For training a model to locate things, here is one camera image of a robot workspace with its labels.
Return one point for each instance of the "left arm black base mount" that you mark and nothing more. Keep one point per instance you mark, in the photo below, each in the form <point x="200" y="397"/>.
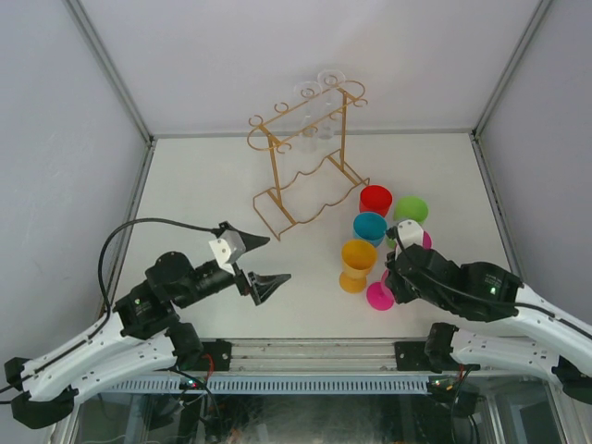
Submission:
<point x="217" y="354"/>

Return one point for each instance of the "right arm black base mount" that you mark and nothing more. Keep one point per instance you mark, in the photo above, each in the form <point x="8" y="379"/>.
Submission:
<point x="411" y="357"/>

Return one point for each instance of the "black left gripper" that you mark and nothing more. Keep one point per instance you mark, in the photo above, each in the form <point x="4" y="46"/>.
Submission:
<point x="261" y="287"/>

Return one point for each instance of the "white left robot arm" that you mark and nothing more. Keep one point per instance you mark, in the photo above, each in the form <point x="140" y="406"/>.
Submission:
<point x="139" y="333"/>

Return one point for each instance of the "blue wine glass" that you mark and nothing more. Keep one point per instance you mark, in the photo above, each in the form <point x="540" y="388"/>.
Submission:
<point x="370" y="227"/>

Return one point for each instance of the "pink wine glass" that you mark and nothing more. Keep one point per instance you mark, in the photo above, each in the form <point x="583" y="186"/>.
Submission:
<point x="426" y="240"/>
<point x="379" y="296"/>

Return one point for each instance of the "gold wire glass rack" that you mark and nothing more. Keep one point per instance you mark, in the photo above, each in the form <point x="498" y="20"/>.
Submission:
<point x="304" y="185"/>

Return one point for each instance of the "orange wine glass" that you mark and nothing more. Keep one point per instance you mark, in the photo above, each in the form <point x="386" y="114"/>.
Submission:
<point x="358" y="258"/>

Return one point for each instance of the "red wine glass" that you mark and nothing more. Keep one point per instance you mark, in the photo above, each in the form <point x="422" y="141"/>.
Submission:
<point x="375" y="199"/>

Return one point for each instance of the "green wine glass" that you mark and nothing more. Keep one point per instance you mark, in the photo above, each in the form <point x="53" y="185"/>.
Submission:
<point x="408" y="207"/>

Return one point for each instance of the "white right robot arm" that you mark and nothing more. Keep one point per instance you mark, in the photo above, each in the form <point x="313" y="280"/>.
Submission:
<point x="554" y="344"/>

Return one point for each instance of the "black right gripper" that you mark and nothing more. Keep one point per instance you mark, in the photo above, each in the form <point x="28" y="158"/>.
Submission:
<point x="400" y="294"/>

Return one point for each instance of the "clear wine glass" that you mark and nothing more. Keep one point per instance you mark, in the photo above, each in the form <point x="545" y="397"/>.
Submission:
<point x="328" y="80"/>
<point x="305" y="93"/>

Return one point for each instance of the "grey slotted cable duct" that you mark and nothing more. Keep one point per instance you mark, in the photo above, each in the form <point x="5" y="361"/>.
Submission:
<point x="276" y="385"/>

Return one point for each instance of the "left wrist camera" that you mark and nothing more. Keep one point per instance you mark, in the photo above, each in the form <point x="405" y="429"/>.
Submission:
<point x="227" y="250"/>

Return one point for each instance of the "aluminium frame rail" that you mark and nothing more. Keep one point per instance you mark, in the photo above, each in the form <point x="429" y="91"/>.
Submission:
<point x="257" y="357"/>

